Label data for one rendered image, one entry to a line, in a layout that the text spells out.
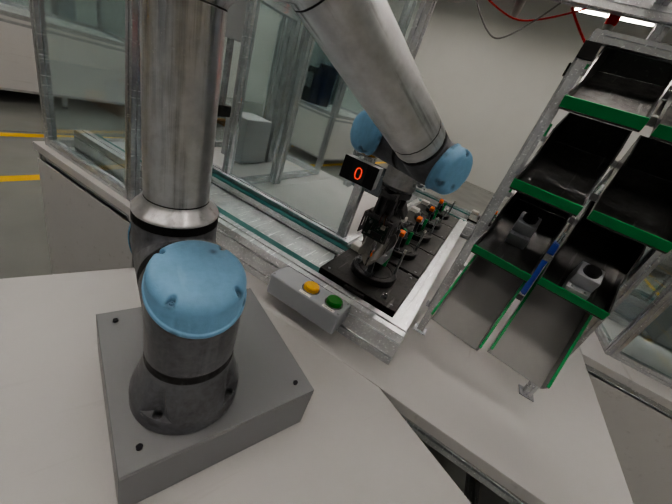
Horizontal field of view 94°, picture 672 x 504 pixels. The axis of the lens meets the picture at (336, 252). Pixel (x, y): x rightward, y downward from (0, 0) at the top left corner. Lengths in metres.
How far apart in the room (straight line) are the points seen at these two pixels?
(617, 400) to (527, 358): 0.79
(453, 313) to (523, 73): 10.90
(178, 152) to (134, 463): 0.39
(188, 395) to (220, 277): 0.17
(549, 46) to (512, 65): 0.90
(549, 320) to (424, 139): 0.61
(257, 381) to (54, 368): 0.35
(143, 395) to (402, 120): 0.48
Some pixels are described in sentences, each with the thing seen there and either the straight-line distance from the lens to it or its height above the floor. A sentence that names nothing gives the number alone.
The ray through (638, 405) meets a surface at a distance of 1.66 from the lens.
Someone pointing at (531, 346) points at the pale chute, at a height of 1.04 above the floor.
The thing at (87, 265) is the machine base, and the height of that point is 0.46.
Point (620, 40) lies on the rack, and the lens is 0.89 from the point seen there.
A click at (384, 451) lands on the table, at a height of 0.86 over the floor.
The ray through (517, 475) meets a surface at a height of 0.86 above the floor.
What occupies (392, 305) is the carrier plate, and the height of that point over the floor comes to 0.97.
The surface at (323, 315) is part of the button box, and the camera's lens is 0.77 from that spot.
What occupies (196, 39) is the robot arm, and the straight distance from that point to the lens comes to 0.42.
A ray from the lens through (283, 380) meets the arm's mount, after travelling 0.60.
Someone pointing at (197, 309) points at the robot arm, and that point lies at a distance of 0.38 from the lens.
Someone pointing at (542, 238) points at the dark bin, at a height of 1.26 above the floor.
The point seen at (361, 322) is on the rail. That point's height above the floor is 0.93.
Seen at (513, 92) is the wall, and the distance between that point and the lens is 11.49.
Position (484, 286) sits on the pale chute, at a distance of 0.90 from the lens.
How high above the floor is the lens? 1.42
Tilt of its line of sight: 27 degrees down
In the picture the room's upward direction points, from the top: 21 degrees clockwise
